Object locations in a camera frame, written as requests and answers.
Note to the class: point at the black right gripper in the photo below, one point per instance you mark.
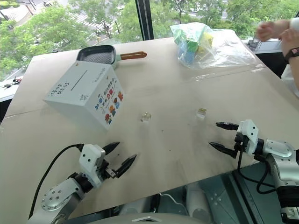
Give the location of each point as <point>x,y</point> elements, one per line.
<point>240,142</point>

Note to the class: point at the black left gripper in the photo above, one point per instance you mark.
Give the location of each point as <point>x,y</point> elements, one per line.
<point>106,171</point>

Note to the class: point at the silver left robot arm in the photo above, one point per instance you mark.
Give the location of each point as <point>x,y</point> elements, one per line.
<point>58,198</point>

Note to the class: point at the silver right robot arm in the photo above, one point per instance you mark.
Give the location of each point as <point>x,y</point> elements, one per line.
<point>280,154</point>

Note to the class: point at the white printed cardboard box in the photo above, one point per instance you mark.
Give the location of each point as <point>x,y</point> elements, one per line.
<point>84,93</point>

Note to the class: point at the person's left hand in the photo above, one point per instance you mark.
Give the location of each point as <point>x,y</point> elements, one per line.
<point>290,39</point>

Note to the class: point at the person's right hand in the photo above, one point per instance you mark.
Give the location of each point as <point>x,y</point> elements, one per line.
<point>272,29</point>

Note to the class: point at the small clear cube right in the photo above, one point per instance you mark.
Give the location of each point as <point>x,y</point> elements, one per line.
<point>201,112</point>

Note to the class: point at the grey robot torso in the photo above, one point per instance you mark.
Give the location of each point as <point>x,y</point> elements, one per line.
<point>140,218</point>

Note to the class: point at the white cylinder under table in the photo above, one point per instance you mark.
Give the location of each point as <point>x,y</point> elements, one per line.
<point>198,203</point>

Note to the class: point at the clear plastic bag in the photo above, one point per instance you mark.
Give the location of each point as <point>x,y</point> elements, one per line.
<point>224,51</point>

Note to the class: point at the blue block in bag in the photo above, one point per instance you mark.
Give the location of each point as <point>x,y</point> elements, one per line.
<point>187,57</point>

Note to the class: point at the white garment of person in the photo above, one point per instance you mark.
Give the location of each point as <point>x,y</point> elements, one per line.
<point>292,79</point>

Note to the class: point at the green block in bag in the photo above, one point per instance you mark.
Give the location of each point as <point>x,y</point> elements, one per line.
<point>191,45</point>

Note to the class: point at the yellow block in bag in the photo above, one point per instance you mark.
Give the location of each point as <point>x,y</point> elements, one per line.
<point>207,39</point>

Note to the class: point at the green square grill pan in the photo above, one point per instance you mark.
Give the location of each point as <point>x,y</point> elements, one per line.
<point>98,54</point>

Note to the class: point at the black wrist watch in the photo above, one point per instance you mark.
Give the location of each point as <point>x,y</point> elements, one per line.
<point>293,53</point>

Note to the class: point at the bunch of keys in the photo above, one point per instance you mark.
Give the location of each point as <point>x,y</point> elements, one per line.
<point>10,84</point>

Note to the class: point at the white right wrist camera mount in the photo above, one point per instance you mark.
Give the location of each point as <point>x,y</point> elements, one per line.
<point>248,135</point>

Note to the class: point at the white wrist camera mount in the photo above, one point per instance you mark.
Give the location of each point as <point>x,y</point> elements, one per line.
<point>248,135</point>
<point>90,158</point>

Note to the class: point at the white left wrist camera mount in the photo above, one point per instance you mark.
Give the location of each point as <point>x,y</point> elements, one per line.
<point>90,158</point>

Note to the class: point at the black window frame post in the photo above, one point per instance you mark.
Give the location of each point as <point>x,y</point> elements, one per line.
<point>145,18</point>

